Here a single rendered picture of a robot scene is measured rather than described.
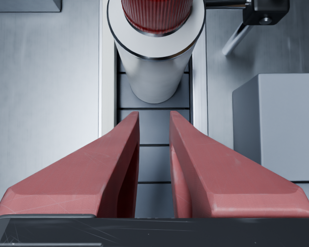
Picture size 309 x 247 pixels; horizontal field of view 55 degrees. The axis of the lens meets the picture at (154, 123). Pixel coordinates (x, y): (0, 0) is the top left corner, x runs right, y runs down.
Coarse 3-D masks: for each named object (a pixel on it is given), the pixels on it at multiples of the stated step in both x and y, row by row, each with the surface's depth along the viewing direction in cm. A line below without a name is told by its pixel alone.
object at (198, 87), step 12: (204, 36) 23; (204, 48) 23; (192, 60) 23; (204, 60) 23; (192, 72) 23; (204, 72) 23; (192, 84) 23; (204, 84) 23; (192, 96) 23; (204, 96) 23; (192, 108) 23; (204, 108) 23; (192, 120) 23; (204, 120) 23; (204, 132) 23
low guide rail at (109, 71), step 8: (104, 0) 28; (104, 8) 28; (104, 16) 28; (104, 24) 28; (104, 32) 28; (104, 40) 28; (112, 40) 28; (104, 48) 28; (112, 48) 28; (104, 56) 28; (112, 56) 28; (104, 64) 28; (112, 64) 28; (104, 72) 28; (112, 72) 28; (104, 80) 28; (112, 80) 28; (104, 88) 28; (112, 88) 28; (104, 96) 28; (112, 96) 28; (104, 104) 28; (112, 104) 28; (104, 112) 28; (112, 112) 28; (104, 120) 28; (112, 120) 28; (104, 128) 27; (112, 128) 27
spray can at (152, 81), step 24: (120, 0) 15; (144, 0) 11; (168, 0) 11; (192, 0) 14; (120, 24) 15; (144, 24) 13; (168, 24) 13; (192, 24) 15; (120, 48) 16; (144, 48) 15; (168, 48) 15; (192, 48) 17; (144, 72) 18; (168, 72) 18; (144, 96) 27; (168, 96) 29
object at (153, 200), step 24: (120, 72) 32; (120, 96) 31; (120, 120) 31; (144, 120) 31; (168, 120) 31; (144, 144) 31; (168, 144) 31; (144, 168) 31; (168, 168) 31; (144, 192) 30; (168, 192) 30; (144, 216) 30; (168, 216) 30
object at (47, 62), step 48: (96, 0) 37; (0, 48) 37; (48, 48) 37; (96, 48) 37; (240, 48) 37; (288, 48) 37; (0, 96) 36; (48, 96) 36; (96, 96) 36; (0, 144) 36; (48, 144) 36; (0, 192) 35
